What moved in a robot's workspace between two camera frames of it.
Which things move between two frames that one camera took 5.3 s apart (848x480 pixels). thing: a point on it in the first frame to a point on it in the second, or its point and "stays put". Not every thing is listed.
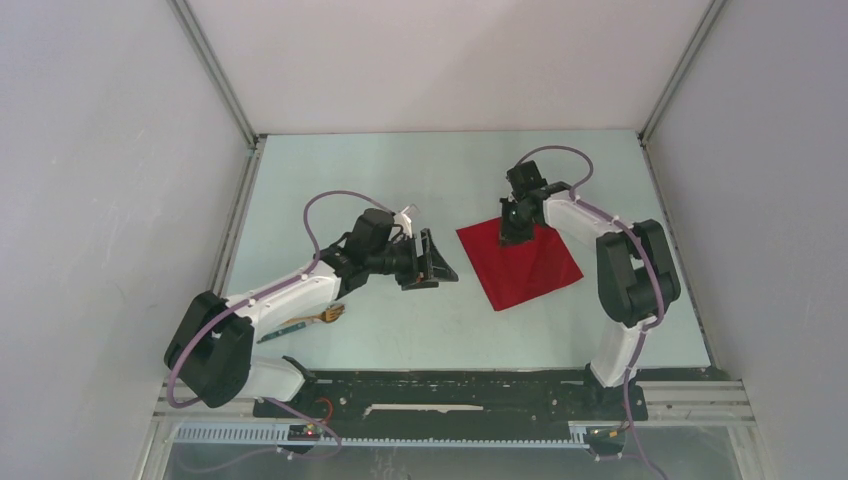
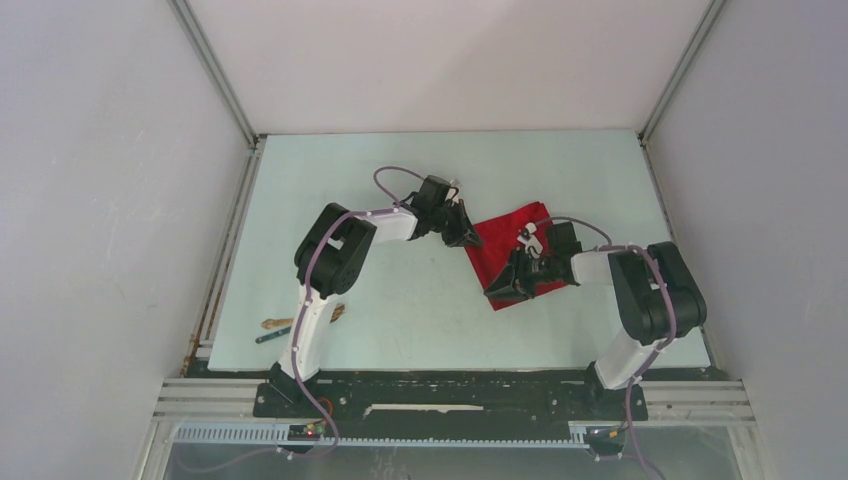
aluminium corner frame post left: [218, 73] stays put
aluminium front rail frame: [665, 403] stays put
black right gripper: [508, 234] to [514, 280]
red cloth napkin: [513, 274] stays put
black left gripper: [435, 269] to [463, 233]
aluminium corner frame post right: [694, 45] stays put
